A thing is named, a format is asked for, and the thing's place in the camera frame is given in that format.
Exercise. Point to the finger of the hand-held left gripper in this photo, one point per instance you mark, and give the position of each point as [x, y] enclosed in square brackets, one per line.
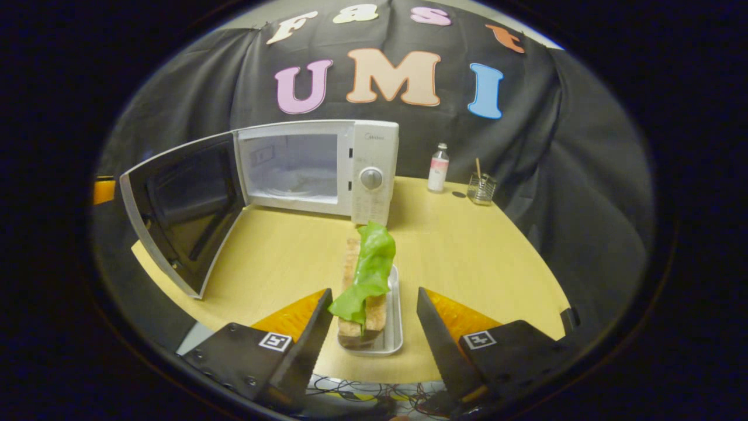
[104, 190]

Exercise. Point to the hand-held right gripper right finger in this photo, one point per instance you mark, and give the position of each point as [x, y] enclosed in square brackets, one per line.
[441, 345]

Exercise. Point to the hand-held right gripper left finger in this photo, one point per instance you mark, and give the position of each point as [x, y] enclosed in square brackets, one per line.
[310, 345]

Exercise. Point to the green lettuce leaf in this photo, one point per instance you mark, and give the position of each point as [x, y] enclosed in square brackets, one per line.
[374, 257]

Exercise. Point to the white microwave oven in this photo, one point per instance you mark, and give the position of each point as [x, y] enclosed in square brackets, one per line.
[374, 146]

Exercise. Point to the small rectangular food tray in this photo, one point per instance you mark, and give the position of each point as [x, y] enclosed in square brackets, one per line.
[395, 327]

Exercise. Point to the black table clamp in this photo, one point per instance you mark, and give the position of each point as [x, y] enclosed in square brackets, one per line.
[570, 320]

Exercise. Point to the glass turntable plate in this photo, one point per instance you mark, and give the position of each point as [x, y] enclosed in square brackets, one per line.
[298, 187]

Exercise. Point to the small glass cup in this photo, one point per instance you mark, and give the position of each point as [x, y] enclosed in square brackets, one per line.
[482, 192]

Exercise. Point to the clear bottle with pink label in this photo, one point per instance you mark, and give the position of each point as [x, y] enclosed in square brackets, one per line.
[438, 169]

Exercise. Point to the thin wooden stick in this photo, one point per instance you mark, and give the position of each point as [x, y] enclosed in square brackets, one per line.
[478, 168]

